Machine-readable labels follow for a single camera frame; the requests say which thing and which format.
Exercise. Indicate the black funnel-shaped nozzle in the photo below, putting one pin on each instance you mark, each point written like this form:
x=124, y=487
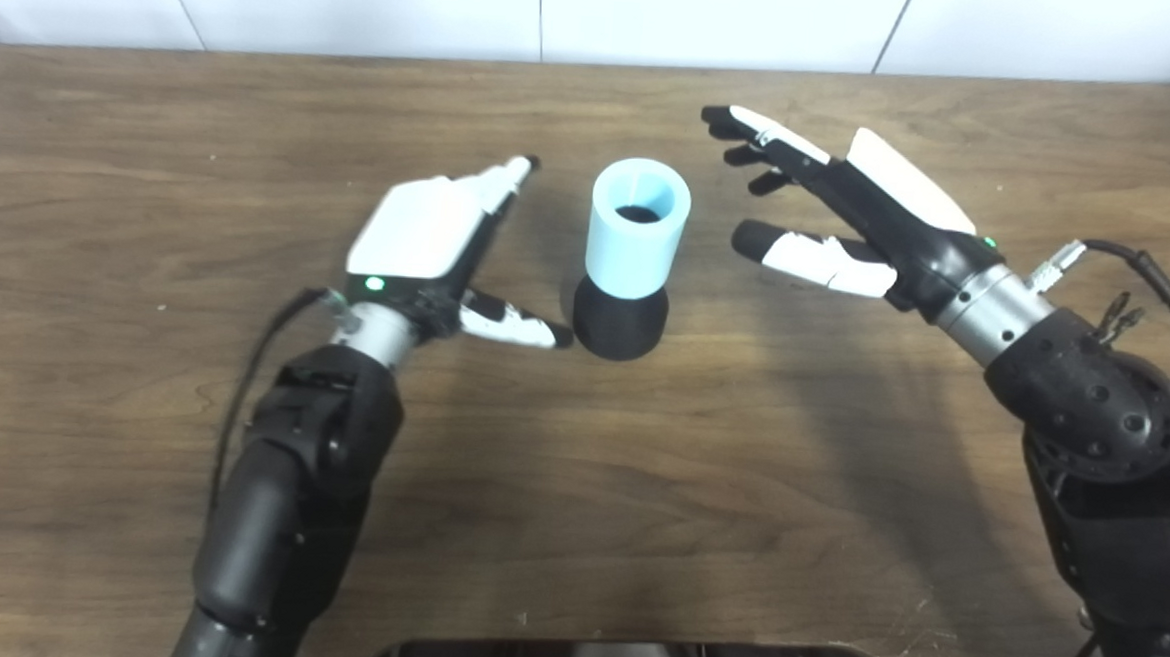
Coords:
x=620, y=320

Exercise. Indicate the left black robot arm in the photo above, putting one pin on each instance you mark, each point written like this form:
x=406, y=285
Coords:
x=296, y=494

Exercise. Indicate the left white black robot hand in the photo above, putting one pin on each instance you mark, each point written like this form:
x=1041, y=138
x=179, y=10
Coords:
x=430, y=235

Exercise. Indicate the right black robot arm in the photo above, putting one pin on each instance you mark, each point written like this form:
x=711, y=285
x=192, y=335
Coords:
x=1099, y=456

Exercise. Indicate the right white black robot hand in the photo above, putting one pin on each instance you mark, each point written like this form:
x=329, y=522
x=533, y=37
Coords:
x=881, y=214

